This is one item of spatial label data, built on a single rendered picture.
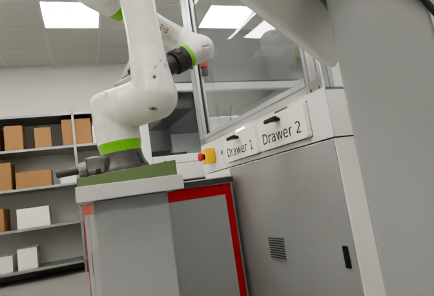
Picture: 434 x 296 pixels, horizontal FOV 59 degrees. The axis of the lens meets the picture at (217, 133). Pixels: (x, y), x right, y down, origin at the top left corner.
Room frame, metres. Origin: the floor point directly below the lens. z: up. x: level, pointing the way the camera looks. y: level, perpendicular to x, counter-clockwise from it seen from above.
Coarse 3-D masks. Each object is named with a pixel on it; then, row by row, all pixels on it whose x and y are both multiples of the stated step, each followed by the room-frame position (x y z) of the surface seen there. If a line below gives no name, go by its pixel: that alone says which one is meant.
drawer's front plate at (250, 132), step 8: (248, 128) 1.47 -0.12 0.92; (256, 128) 1.44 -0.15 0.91; (240, 136) 1.54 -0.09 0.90; (248, 136) 1.48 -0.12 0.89; (256, 136) 1.43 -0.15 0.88; (224, 144) 1.69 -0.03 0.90; (232, 144) 1.61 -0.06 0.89; (240, 144) 1.55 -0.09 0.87; (248, 144) 1.49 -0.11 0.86; (256, 144) 1.43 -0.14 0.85; (232, 152) 1.62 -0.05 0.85; (240, 152) 1.56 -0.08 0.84; (248, 152) 1.50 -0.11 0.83; (256, 152) 1.44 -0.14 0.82; (232, 160) 1.63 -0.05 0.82
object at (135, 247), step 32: (96, 192) 0.99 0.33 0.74; (128, 192) 1.01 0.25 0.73; (160, 192) 1.09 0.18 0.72; (96, 224) 1.02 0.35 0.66; (128, 224) 1.05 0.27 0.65; (160, 224) 1.08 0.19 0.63; (128, 256) 1.05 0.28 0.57; (160, 256) 1.07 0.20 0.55; (128, 288) 1.04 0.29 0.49; (160, 288) 1.07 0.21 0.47
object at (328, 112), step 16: (304, 96) 1.15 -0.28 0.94; (320, 96) 1.09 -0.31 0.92; (336, 96) 1.08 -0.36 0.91; (272, 112) 1.33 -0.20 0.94; (320, 112) 1.10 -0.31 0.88; (336, 112) 1.08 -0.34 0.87; (320, 128) 1.11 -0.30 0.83; (336, 128) 1.07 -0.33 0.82; (208, 144) 1.90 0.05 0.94; (288, 144) 1.27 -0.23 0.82; (304, 144) 1.19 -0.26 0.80; (224, 160) 1.75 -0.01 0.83; (240, 160) 1.61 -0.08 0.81
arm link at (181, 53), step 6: (174, 48) 1.37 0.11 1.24; (180, 48) 1.36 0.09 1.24; (168, 54) 1.37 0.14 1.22; (174, 54) 1.34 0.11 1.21; (180, 54) 1.35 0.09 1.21; (186, 54) 1.36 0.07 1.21; (180, 60) 1.34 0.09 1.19; (186, 60) 1.36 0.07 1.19; (180, 66) 1.36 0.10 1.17; (186, 66) 1.37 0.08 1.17; (180, 72) 1.38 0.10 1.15
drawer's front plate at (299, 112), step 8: (296, 104) 1.17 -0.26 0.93; (304, 104) 1.15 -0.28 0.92; (280, 112) 1.25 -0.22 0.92; (288, 112) 1.21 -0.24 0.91; (296, 112) 1.17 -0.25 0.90; (304, 112) 1.14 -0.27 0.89; (280, 120) 1.26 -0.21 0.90; (288, 120) 1.22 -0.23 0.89; (296, 120) 1.18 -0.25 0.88; (304, 120) 1.15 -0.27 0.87; (264, 128) 1.36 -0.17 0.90; (272, 128) 1.31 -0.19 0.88; (280, 128) 1.27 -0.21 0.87; (288, 128) 1.23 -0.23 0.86; (296, 128) 1.19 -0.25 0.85; (304, 128) 1.15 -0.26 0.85; (264, 136) 1.37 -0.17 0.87; (272, 136) 1.32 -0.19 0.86; (288, 136) 1.24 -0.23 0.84; (296, 136) 1.19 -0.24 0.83; (304, 136) 1.16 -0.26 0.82; (272, 144) 1.33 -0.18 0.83; (280, 144) 1.28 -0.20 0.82
